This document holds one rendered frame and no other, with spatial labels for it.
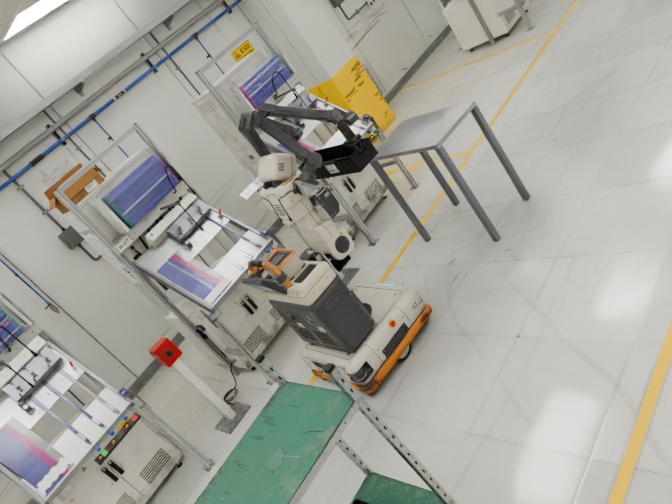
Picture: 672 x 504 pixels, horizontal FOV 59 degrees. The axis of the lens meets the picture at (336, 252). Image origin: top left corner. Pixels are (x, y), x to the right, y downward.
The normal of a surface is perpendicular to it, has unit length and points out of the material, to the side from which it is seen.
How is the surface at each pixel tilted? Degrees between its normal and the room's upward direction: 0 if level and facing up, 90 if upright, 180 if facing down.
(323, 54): 90
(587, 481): 0
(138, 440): 90
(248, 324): 90
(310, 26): 90
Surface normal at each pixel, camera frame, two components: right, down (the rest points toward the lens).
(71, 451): 0.06, -0.55
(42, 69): 0.62, -0.07
